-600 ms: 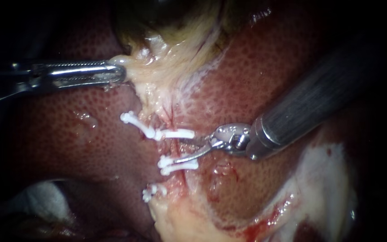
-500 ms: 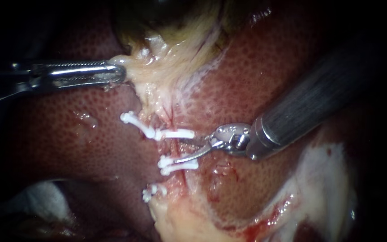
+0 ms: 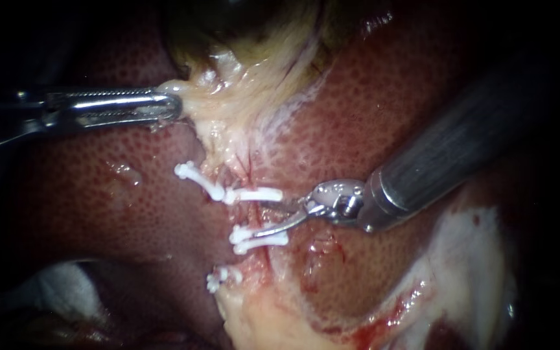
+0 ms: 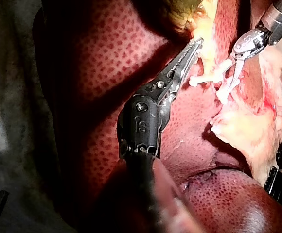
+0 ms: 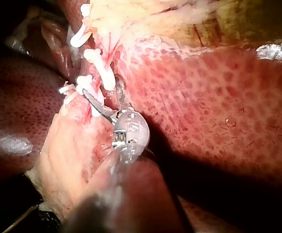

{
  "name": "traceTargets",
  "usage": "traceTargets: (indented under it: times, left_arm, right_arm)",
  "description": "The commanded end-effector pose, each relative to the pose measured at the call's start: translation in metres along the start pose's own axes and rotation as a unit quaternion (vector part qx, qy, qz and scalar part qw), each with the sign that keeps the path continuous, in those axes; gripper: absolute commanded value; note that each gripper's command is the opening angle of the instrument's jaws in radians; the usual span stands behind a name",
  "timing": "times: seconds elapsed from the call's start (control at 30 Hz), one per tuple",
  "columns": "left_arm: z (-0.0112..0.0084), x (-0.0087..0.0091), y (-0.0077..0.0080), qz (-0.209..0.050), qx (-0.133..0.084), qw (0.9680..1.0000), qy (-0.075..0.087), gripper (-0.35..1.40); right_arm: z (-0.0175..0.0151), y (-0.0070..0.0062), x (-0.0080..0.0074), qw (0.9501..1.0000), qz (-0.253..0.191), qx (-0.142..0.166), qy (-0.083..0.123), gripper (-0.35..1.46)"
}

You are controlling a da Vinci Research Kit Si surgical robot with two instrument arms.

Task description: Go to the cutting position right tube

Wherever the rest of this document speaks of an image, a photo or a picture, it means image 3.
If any white clip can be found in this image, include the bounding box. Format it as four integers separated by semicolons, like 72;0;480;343
205;265;245;294
232;231;290;256
228;224;263;245
173;161;226;202
223;186;285;205

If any gallbladder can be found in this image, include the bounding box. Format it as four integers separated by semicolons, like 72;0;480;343
156;0;393;164

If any pale fatty tissue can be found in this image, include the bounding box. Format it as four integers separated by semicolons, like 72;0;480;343
213;274;358;350
357;205;520;350

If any white cloth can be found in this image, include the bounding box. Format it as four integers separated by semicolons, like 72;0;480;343
15;261;108;324

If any dark red liver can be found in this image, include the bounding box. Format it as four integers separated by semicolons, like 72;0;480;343
0;0;560;350

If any left arm instrument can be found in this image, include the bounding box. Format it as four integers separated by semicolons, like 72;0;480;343
0;89;69;148

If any right arm instrument jaw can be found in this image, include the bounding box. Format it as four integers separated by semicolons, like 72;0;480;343
252;209;314;240
262;198;311;214

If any thin tube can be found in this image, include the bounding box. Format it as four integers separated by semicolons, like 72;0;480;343
231;202;251;228
254;203;274;235

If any right arm instrument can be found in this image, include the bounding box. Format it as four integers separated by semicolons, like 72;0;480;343
303;178;373;228

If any left arm instrument jaw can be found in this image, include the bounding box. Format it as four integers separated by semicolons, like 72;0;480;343
45;86;184;117
65;111;182;132

